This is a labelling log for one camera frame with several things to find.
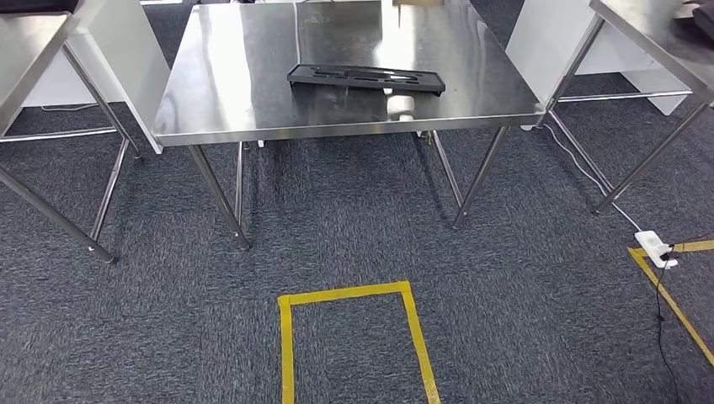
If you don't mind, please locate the black plastic frame part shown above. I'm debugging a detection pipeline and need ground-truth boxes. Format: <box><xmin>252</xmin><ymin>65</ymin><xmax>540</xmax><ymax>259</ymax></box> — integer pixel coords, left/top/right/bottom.
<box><xmin>287</xmin><ymin>62</ymin><xmax>446</xmax><ymax>97</ymax></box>

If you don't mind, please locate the stainless steel workbench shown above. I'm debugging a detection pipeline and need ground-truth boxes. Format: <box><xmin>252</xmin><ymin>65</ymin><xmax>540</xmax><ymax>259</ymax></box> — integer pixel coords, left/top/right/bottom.
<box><xmin>152</xmin><ymin>0</ymin><xmax>545</xmax><ymax>252</ymax></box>

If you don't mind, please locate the yellow floor tape square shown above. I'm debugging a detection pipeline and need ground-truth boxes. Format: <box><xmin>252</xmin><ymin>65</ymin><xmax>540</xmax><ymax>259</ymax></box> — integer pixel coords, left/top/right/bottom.
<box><xmin>277</xmin><ymin>280</ymin><xmax>442</xmax><ymax>404</ymax></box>

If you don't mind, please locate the white power strip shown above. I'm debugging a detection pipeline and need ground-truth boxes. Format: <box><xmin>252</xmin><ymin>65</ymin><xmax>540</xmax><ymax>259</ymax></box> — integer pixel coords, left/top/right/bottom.
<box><xmin>634</xmin><ymin>230</ymin><xmax>680</xmax><ymax>270</ymax></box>

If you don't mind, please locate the stainless steel table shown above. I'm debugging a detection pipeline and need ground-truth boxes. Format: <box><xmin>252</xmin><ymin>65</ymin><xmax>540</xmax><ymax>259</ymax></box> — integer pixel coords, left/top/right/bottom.
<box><xmin>535</xmin><ymin>0</ymin><xmax>714</xmax><ymax>215</ymax></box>
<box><xmin>0</xmin><ymin>11</ymin><xmax>143</xmax><ymax>264</ymax></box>

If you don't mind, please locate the black textured car panel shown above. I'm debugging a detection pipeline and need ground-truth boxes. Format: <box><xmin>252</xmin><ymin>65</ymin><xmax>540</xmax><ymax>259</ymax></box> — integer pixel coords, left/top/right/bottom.
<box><xmin>683</xmin><ymin>0</ymin><xmax>714</xmax><ymax>40</ymax></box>

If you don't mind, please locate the thin black power cord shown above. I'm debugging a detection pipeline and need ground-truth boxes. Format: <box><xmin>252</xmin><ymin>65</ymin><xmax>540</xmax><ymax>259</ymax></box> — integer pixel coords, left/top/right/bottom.
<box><xmin>653</xmin><ymin>258</ymin><xmax>682</xmax><ymax>404</ymax></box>

